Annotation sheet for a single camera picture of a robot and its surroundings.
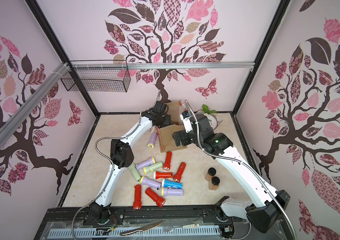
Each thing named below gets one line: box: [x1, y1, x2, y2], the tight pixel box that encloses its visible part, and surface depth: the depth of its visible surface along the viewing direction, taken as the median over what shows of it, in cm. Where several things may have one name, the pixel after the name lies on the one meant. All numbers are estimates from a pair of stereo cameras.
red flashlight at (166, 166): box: [163, 151, 172, 171], surface depth 92 cm
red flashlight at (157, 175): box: [153, 171, 174, 180], surface depth 86 cm
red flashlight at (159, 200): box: [145, 187, 166, 208], surface depth 79 cm
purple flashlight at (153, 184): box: [140, 176, 162, 190], surface depth 83 cm
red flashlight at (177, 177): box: [173, 162, 186, 183], surface depth 87 cm
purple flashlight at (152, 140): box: [147, 132, 158, 149], surface depth 103 cm
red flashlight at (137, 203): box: [133, 184, 142, 210], surface depth 79 cm
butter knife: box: [119, 221, 164, 236], surface depth 71 cm
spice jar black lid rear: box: [208, 167, 217, 176], surface depth 81 cm
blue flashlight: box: [161, 178, 183, 189], surface depth 83 cm
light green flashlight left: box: [128, 163, 141, 182], surface depth 87 cm
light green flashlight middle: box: [142, 161, 163, 175], surface depth 90 cm
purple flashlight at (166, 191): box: [161, 187, 184, 197], surface depth 81 cm
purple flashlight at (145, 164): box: [135, 157, 156, 170], surface depth 91 cm
